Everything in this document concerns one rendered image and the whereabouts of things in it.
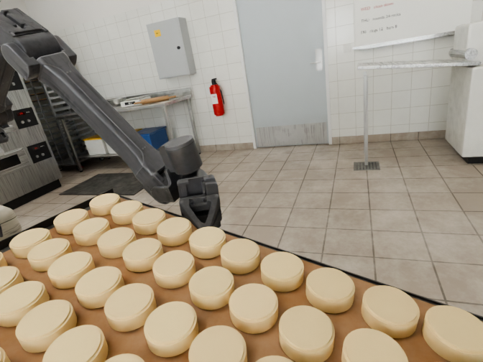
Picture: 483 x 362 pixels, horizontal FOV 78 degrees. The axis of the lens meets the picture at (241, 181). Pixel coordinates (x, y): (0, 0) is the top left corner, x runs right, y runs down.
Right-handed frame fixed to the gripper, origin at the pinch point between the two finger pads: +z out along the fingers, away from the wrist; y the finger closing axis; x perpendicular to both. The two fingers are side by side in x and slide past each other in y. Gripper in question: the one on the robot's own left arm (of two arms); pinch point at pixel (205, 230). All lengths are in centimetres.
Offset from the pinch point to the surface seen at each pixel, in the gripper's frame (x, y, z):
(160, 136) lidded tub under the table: 33, 87, -406
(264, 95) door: -115, 39, -364
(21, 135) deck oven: 192, 54, -367
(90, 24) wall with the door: 109, -70, -501
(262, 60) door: -116, -4, -364
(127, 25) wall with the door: 52, -63, -466
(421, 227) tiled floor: -144, 95, -102
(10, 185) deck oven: 207, 104, -333
